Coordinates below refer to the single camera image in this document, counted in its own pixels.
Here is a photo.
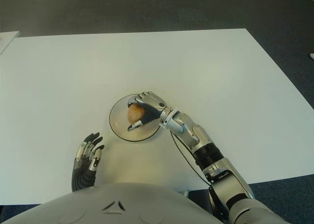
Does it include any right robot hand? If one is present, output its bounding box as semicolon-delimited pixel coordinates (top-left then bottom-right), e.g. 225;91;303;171
127;91;170;132

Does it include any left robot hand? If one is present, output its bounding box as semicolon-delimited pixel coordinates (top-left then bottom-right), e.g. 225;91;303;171
71;132;105;192

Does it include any yellow red apple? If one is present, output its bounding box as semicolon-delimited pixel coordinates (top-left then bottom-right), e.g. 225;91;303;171
127;103;146;124

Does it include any white plate with black rim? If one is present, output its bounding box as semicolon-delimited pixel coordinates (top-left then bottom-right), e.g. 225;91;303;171
109;94;164;143

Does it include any grey robot torso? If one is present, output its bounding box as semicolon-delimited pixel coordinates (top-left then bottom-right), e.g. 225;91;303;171
0;182;221;224

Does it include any white side table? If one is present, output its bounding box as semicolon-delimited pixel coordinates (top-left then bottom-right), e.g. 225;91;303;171
0;31;20;55

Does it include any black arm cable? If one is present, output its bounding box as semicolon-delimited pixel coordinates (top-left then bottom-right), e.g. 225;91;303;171
170;131;212;186

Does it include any black frame under table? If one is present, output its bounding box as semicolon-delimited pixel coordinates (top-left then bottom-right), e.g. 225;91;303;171
176;188;217;215

